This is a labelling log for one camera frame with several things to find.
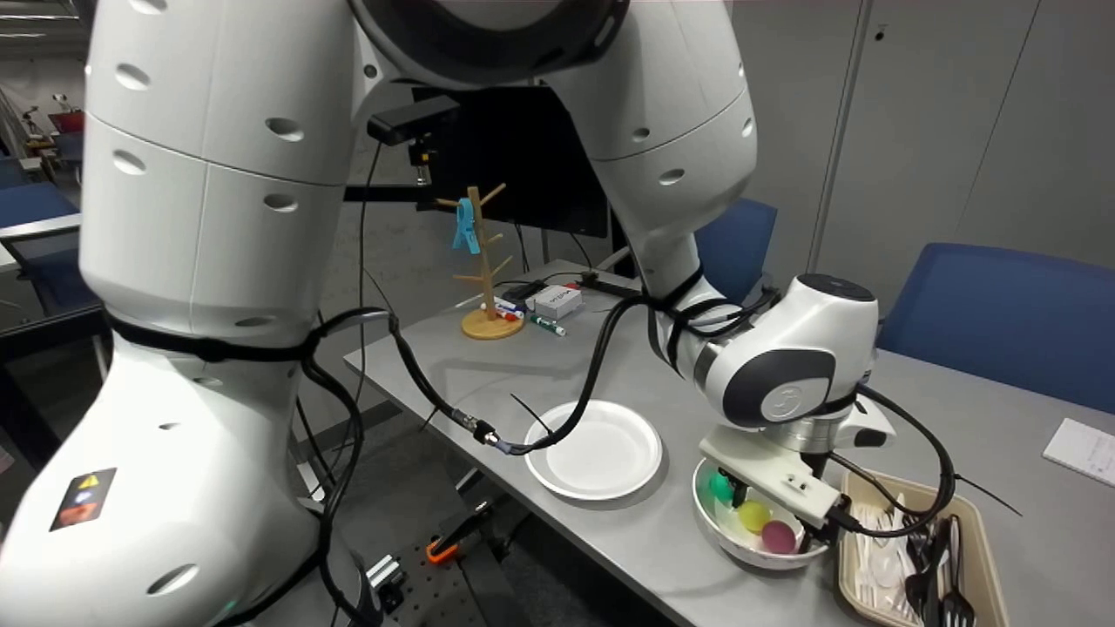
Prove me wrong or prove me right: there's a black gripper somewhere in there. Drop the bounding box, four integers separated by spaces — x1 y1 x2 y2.
744 484 832 544

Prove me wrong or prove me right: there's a cream round bowl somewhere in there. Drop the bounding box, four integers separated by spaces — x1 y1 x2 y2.
685 450 836 575

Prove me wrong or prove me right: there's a green ball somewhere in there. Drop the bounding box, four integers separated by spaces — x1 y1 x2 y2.
703 468 744 508

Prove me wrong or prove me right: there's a white round plate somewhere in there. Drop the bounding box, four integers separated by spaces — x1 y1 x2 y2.
519 397 668 505

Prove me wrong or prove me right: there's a white plastic cutlery pile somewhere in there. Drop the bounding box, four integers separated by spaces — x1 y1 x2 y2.
846 498 922 620

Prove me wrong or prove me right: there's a beige cutlery tray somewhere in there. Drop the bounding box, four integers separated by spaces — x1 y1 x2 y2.
831 468 1013 627

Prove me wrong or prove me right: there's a blue office chair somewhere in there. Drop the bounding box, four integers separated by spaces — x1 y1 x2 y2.
874 241 1115 419
692 195 781 306

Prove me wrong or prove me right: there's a white paper sheet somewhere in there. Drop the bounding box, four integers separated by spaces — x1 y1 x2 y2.
1037 415 1115 491

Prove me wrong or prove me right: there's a wooden mug tree stand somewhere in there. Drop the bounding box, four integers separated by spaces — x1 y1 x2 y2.
444 177 531 346

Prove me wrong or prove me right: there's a blue clip on stand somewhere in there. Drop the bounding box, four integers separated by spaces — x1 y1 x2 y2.
451 195 483 263

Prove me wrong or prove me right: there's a black computer monitor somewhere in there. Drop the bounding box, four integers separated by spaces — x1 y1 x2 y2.
432 80 612 241

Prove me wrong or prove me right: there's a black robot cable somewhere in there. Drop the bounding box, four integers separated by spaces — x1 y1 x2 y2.
107 270 962 627

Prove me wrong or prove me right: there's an orange handled clamp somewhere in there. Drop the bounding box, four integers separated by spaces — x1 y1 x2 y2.
422 496 502 573

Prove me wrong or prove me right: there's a black camera on boom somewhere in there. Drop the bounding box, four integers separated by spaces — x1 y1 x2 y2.
367 93 466 150

